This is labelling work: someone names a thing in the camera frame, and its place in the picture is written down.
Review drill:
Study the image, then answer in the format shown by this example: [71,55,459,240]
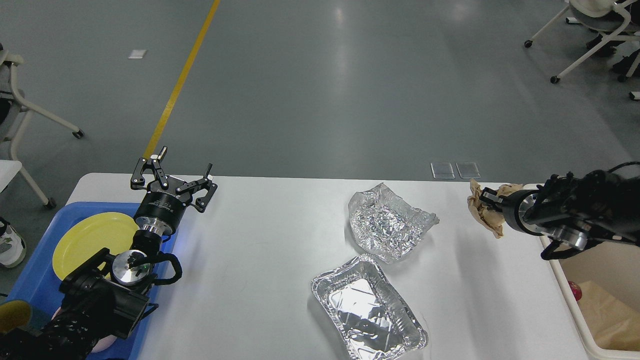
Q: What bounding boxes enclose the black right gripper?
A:
[478,187,543,236]

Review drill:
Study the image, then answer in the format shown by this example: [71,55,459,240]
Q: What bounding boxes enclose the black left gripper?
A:
[130,146,218,235]

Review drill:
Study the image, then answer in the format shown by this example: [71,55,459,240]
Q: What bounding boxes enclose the brown paper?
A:
[467,178,505,239]

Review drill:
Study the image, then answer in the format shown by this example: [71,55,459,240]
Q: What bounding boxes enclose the yellow plastic plate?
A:
[52,212,138,281]

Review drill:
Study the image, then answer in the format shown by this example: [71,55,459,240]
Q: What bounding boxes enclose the aluminium foil sheet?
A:
[347,182,440,264]

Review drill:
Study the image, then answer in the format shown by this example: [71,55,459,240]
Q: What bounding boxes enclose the crushed red can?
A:
[567,280,583,302]

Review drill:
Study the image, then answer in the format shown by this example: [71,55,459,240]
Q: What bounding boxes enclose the pink plastic mug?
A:
[90,334,119,354]

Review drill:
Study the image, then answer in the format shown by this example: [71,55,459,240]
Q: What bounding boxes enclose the aluminium foil tray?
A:
[310,254,429,360]

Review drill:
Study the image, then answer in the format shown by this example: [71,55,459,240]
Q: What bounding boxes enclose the brown paper bag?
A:
[577,281,640,352]

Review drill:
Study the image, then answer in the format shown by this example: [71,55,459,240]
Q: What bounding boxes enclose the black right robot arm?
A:
[478,161,640,261]

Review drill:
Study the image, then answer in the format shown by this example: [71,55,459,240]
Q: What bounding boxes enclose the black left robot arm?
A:
[1,146,218,360]

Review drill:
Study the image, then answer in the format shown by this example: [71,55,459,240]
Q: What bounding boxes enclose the blue plastic tray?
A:
[9,202,160,360]

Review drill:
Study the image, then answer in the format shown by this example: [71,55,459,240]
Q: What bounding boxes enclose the small white side table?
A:
[0,159,23,192]

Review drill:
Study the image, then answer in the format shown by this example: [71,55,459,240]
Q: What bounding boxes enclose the standing person dark trousers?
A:
[0,64,26,268]

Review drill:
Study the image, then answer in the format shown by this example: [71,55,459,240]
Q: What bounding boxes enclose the grey office chair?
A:
[0,48,86,210]

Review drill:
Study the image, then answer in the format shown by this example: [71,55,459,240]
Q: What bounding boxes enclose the seated person dark trousers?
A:
[585,0,640,81]

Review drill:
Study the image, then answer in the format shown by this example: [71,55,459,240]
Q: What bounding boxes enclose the blue yellow cup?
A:
[0,300,33,335]

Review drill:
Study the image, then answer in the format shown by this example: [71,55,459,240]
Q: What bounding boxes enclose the white rolling chair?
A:
[524,0,640,85]

